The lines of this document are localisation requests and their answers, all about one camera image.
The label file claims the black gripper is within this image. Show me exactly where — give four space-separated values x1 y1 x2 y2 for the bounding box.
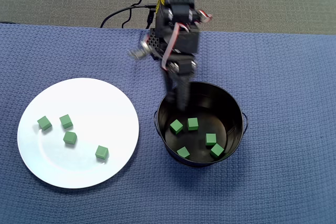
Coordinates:
164 23 202 112

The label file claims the green cube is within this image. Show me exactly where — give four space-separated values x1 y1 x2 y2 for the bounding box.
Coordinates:
59 114 74 130
187 117 199 131
94 145 109 161
37 115 53 131
169 119 184 135
176 146 191 160
205 133 217 146
62 131 78 145
209 143 225 159

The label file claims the white round plate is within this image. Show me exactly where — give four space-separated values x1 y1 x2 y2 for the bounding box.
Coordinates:
17 77 140 189

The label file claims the black metal bucket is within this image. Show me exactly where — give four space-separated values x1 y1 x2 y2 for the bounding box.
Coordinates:
153 81 249 168

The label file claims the blue woven cloth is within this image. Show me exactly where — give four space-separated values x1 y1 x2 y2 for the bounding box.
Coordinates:
0 22 336 224

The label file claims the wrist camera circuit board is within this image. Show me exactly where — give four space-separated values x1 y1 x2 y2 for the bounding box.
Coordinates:
128 39 154 61

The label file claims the black cable with plug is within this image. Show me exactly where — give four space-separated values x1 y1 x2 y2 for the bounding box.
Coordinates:
145 8 156 30

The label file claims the thick black cable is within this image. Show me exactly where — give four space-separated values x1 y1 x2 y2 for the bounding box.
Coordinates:
99 3 158 29

